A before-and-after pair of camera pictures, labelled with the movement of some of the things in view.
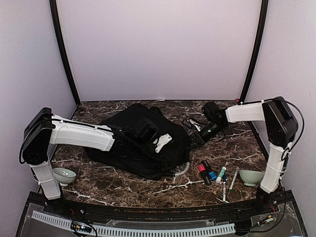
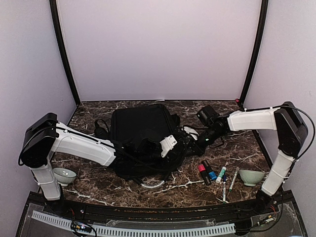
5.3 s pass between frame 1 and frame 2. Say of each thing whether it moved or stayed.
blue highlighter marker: stayed
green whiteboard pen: stayed
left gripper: moved
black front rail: stayed
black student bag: moved
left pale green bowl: stayed
